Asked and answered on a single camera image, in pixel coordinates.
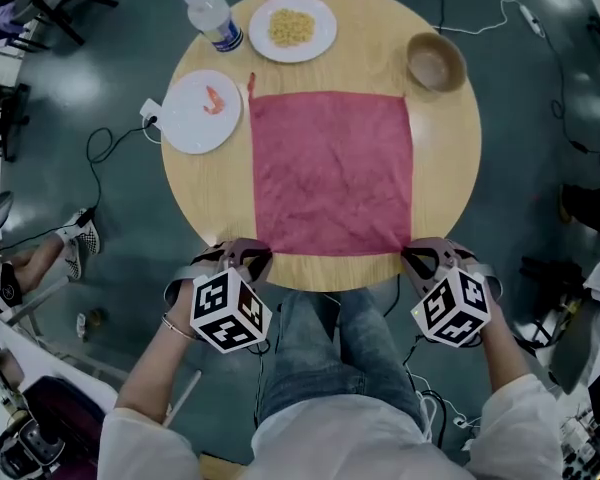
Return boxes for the white plate with shrimp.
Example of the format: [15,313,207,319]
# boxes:
[160,69,244,156]

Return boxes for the clear plastic water bottle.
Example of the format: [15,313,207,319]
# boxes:
[180,0,245,54]

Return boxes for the person's left forearm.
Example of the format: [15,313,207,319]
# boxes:
[113,280,201,425]

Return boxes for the long white power strip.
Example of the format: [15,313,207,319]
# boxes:
[518,2,545,39]

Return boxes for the chair with purple cloth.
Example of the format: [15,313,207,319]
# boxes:
[0,0,51,52]

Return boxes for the wooden bowl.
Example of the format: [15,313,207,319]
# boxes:
[405,31,468,93]

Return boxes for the person's white shirt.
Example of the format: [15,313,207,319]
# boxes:
[97,372,566,480]

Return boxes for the maroon domed appliance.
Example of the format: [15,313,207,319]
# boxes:
[0,375,109,480]

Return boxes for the white folding table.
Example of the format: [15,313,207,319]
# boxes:
[0,275,204,480]

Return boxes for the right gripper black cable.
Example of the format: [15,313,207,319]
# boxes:
[402,334,449,444]

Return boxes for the black office chair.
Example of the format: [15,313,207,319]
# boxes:
[0,80,31,164]

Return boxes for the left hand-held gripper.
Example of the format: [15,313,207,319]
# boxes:
[162,238,274,355]

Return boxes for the white plate with yellow food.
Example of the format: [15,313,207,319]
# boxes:
[248,0,338,63]

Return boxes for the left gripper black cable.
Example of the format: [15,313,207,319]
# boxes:
[246,337,272,419]

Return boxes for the red cloth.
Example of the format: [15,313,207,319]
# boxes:
[247,71,414,258]

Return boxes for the person's right forearm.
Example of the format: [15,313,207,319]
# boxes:
[472,297,526,399]

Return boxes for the white power strip cable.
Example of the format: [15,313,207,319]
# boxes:
[437,0,524,35]

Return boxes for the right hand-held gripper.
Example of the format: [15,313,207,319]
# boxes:
[401,237,505,348]

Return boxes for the round wooden table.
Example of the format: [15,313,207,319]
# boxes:
[160,0,483,292]

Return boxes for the square white power strip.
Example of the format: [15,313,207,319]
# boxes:
[139,97,166,124]

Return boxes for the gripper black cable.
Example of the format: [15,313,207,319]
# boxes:
[402,334,449,444]
[246,337,272,419]

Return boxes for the black cable with adapter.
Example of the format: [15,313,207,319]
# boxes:
[74,117,156,228]
[537,30,600,157]

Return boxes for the yellow food heap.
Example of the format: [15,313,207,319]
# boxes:
[268,8,316,48]

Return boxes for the black chair with grey seat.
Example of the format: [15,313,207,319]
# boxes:
[9,0,120,47]

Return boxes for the thin metal bracelet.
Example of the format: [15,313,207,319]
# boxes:
[161,314,197,340]

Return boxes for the long white cable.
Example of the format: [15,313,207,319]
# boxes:
[413,387,481,444]

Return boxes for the person's jeans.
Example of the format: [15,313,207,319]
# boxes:
[257,287,426,429]

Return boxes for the orange shrimp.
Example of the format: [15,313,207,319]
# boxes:
[202,85,228,116]

